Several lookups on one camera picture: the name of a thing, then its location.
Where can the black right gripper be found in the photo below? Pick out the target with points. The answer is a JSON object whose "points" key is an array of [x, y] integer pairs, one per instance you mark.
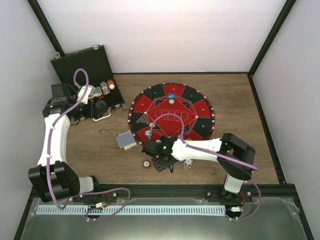
{"points": [[158, 166]]}

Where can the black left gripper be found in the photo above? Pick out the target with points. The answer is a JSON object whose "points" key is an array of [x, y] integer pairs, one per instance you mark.
{"points": [[98, 113]]}

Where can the brown chip stack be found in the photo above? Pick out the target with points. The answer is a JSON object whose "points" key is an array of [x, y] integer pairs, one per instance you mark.
{"points": [[146, 164]]}

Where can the green chip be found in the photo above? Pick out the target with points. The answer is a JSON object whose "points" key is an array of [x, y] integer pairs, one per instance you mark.
{"points": [[148, 133]]}

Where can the blue small blind button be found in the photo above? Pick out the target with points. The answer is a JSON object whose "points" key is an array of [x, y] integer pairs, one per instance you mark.
{"points": [[171, 96]]}

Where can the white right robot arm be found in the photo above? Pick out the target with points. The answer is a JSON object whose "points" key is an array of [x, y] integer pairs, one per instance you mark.
{"points": [[234, 155]]}

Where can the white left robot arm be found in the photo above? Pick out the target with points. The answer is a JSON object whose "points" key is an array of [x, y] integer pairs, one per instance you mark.
{"points": [[53, 178]]}

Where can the boxed playing card deck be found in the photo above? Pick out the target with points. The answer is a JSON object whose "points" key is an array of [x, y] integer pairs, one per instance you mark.
{"points": [[95, 92]]}

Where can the blue purple chip stack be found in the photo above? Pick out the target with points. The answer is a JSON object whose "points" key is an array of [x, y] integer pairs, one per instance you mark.
{"points": [[187, 164]]}

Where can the red chip stack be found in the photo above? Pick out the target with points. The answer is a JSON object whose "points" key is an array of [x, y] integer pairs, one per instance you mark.
{"points": [[111, 84]]}

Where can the blue backed card deck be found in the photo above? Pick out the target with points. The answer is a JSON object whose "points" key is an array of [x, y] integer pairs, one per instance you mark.
{"points": [[126, 140]]}

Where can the black poker case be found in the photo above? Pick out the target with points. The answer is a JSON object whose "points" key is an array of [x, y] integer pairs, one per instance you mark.
{"points": [[89, 66]]}

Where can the round red black poker mat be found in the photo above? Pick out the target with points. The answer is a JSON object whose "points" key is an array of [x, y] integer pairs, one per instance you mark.
{"points": [[192, 114]]}

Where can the light blue slotted strip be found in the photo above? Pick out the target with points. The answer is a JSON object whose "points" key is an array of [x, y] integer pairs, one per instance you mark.
{"points": [[135, 210]]}

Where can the chrome case handle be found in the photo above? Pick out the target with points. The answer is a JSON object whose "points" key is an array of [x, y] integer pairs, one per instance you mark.
{"points": [[104, 116]]}

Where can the black mounting rail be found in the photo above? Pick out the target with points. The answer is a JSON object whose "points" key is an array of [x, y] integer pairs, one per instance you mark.
{"points": [[213, 193]]}

